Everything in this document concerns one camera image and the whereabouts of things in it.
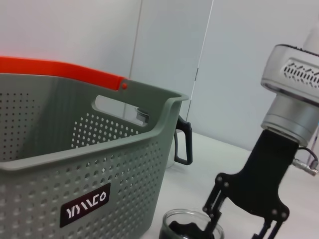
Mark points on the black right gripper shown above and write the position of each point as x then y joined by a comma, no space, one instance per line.
264,174

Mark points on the glass teacup black holder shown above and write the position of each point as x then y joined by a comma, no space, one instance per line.
179,224

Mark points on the grey perforated storage bin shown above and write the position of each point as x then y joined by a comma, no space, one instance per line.
124,174

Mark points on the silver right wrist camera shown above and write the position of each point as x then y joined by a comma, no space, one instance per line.
281,72

